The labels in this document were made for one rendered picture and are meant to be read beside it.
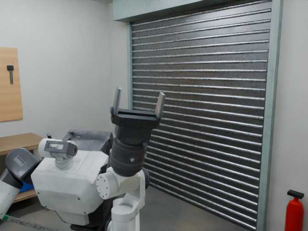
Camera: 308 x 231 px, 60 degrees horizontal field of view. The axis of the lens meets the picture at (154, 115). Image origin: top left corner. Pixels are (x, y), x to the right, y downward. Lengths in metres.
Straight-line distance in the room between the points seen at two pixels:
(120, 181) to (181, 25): 2.80
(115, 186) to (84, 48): 3.64
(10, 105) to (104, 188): 3.18
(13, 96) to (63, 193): 2.90
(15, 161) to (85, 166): 0.28
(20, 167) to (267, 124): 2.18
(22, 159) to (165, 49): 2.64
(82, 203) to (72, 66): 3.27
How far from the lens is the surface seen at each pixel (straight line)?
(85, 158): 1.03
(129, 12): 3.69
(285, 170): 2.85
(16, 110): 3.83
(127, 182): 0.71
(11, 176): 1.16
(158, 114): 0.65
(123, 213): 0.75
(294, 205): 2.76
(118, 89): 0.61
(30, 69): 3.89
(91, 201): 1.00
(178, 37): 3.36
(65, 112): 4.10
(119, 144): 0.67
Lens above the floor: 1.67
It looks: 10 degrees down
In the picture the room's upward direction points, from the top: straight up
